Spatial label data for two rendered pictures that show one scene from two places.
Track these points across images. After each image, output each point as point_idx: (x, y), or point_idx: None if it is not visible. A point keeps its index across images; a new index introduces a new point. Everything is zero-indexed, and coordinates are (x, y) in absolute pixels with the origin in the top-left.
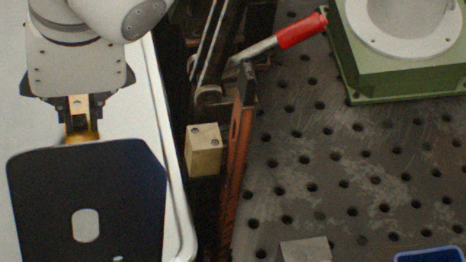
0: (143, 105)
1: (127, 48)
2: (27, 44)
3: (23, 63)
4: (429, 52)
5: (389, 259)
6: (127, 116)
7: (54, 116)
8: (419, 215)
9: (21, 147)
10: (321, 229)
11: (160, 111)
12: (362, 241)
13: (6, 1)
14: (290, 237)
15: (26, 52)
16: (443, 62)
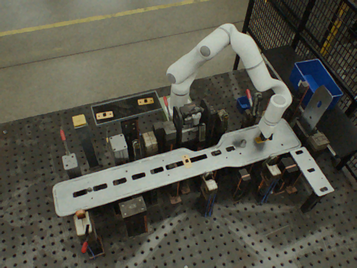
0: (253, 130)
1: (239, 134)
2: (274, 129)
3: (251, 151)
4: (189, 101)
5: (234, 114)
6: (256, 132)
7: (262, 143)
8: (221, 109)
9: (271, 147)
10: (230, 125)
11: (254, 126)
12: (230, 118)
13: (235, 158)
14: (234, 130)
15: (273, 131)
16: (190, 99)
